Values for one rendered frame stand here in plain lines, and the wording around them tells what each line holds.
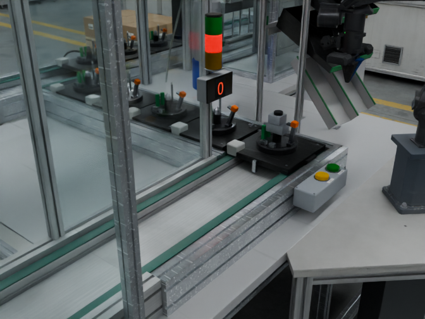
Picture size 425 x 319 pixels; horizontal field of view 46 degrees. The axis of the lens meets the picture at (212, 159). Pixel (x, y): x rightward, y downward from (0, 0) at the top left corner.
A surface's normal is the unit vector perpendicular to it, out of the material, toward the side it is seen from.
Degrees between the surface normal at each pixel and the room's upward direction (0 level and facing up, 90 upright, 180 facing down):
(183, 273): 90
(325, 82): 45
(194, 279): 90
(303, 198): 90
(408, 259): 0
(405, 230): 0
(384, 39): 90
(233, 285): 0
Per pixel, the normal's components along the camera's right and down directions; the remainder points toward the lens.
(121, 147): 0.77, 0.28
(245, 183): 0.00, -0.90
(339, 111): 0.46, -0.40
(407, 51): -0.65, 0.33
